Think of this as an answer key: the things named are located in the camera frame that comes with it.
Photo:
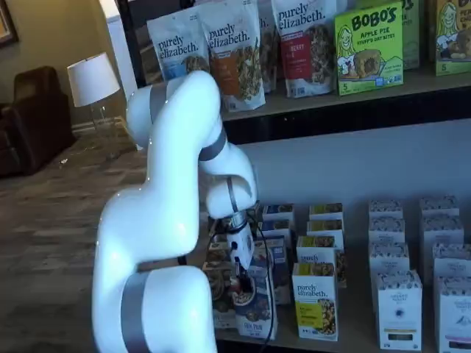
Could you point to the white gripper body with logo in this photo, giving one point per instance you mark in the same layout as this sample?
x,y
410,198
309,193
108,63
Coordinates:
x,y
241,248

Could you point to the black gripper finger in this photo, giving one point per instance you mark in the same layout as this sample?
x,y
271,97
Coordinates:
x,y
250,281
240,279

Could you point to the blue and white cereal box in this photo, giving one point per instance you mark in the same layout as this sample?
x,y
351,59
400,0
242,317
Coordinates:
x,y
277,228
281,272
254,312
279,212

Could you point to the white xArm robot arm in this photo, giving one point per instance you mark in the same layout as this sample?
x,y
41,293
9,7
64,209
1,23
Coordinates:
x,y
165,184

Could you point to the green and white cereal box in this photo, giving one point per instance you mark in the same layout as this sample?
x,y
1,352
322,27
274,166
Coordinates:
x,y
221,312
217,253

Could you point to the yellow label purely elizabeth box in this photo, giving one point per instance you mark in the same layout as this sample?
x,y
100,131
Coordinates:
x,y
316,250
325,228
314,305
326,210

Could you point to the wooden shelf board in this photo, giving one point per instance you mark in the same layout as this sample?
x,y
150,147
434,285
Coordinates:
x,y
331,101
358,294

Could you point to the white tea box dark label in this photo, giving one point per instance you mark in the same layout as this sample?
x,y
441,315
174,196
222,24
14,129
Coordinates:
x,y
385,207
386,229
388,259
399,312

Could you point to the white tea box pink label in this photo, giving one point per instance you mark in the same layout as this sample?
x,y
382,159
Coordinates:
x,y
454,316
438,206
452,261
439,231

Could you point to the green Bobo's apple pie box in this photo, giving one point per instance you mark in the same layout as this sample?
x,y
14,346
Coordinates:
x,y
368,51

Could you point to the orange label granola bag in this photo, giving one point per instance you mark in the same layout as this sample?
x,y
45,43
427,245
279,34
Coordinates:
x,y
239,66

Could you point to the small white floor scrap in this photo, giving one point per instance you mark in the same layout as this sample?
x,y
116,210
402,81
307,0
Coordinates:
x,y
63,161

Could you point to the white granola bag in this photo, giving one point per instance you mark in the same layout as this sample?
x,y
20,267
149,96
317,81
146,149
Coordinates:
x,y
269,48

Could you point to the red label granola bag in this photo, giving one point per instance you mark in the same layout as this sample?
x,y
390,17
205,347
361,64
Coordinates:
x,y
305,48

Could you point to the blue label granola bag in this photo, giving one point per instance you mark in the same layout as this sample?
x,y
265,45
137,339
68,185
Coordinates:
x,y
176,44

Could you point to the white tall cabinet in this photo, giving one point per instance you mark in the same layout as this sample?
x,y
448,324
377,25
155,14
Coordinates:
x,y
123,55

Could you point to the floor lamp with white shade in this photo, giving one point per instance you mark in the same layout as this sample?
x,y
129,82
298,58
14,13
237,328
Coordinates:
x,y
90,79

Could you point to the dark brown armchair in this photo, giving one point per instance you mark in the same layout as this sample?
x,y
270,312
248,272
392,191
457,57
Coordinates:
x,y
37,121

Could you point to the black metal shelf rack frame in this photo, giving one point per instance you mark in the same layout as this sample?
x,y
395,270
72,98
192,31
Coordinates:
x,y
331,121

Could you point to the dark framed wall picture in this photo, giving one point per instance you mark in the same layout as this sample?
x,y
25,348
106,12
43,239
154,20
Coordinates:
x,y
8,22

